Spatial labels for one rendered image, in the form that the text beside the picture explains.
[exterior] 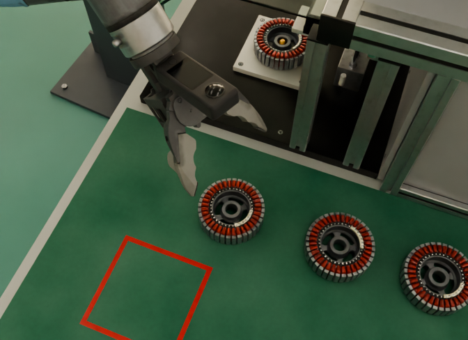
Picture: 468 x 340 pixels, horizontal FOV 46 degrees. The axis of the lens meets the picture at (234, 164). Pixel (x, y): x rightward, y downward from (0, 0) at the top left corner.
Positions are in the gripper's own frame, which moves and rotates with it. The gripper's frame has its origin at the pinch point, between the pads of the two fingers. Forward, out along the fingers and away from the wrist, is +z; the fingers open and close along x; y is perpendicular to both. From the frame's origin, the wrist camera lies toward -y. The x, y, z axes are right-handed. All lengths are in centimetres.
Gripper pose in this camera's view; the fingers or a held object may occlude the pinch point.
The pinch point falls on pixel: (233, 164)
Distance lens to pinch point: 78.5
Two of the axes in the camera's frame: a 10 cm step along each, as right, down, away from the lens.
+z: 4.9, 7.7, 4.2
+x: -7.0, 6.3, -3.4
